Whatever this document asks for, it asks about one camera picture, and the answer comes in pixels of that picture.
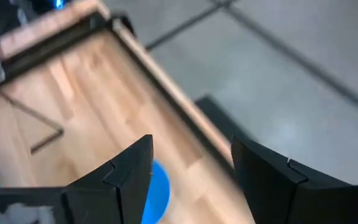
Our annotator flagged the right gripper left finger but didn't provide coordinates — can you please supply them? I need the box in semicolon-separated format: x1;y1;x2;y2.
0;134;154;224

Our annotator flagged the blue round disc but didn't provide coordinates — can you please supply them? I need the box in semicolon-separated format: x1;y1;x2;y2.
140;159;171;224

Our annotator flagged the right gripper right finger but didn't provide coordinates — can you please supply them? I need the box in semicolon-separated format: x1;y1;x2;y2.
231;136;358;224

